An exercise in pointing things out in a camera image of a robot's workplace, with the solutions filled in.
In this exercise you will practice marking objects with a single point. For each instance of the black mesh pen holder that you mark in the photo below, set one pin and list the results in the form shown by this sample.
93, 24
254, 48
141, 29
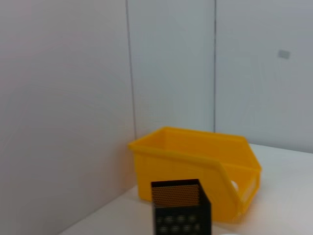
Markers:
181, 220

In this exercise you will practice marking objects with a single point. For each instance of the yellow plastic storage bin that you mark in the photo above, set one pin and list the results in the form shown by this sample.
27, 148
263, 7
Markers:
183, 166

